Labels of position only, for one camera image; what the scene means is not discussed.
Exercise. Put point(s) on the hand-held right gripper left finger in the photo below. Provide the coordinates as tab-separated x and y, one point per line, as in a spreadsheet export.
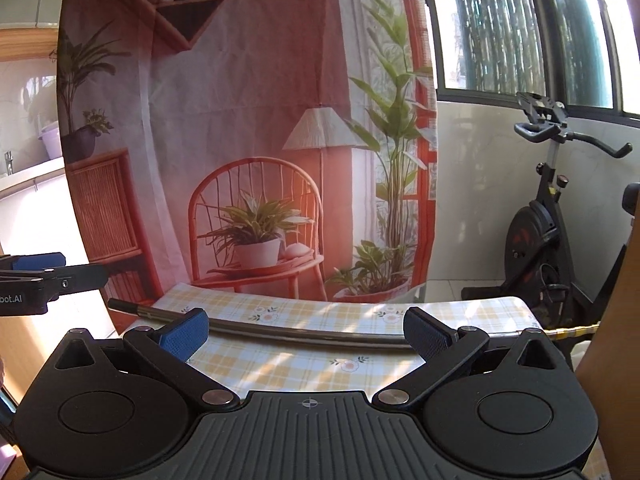
182	332

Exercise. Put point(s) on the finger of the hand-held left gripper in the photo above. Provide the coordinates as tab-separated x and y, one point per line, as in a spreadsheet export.
37	261
75	277

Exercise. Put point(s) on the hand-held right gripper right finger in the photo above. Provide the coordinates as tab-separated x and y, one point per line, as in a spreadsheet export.
425	332

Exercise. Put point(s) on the white kitchen counter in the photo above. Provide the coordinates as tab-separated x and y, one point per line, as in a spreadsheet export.
40	220

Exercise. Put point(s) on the metal faucet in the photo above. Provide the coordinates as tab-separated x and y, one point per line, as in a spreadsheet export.
8	162

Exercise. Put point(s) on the long metal pole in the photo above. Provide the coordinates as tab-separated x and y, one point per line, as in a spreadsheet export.
300	335

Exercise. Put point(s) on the purple plastic basin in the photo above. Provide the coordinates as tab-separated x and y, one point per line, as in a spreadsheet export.
50	142

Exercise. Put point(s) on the black exercise bike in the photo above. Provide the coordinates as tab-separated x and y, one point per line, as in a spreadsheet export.
535	240

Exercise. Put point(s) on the brown cardboard board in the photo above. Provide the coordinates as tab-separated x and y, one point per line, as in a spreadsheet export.
620	360

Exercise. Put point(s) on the wooden shelf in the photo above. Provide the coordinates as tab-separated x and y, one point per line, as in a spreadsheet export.
25	42

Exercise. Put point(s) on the printed room scene backdrop cloth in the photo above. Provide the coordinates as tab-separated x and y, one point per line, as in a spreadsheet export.
250	85

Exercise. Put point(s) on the window with dark frame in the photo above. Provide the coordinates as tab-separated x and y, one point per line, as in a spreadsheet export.
500	25

